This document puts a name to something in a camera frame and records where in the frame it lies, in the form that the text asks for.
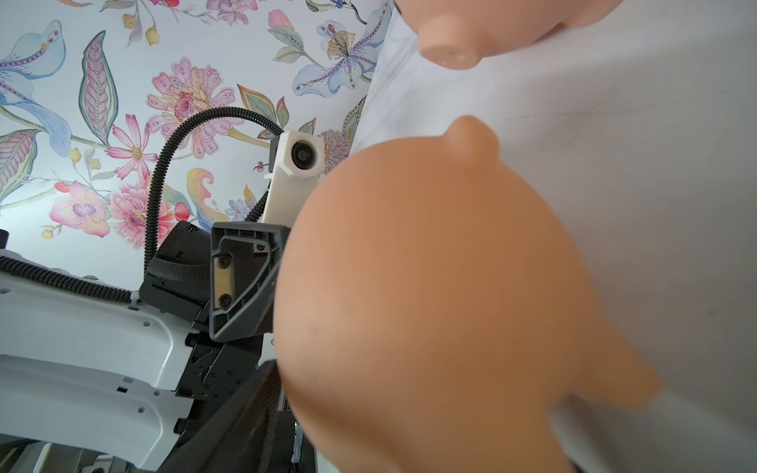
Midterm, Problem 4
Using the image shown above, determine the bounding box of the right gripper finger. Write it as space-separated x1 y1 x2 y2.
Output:
160 360 282 473

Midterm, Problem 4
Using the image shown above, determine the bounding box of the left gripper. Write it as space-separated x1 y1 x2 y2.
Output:
140 221 290 438

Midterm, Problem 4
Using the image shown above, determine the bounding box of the pink piggy bank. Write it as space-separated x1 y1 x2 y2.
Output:
273 116 662 472
395 0 621 70

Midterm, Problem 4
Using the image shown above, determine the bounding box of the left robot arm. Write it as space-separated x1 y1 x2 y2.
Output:
1 222 290 472

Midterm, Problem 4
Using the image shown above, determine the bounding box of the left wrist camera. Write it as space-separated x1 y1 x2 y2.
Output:
259 131 326 227

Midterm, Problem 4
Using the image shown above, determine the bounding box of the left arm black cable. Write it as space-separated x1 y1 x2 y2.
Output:
0 105 285 304

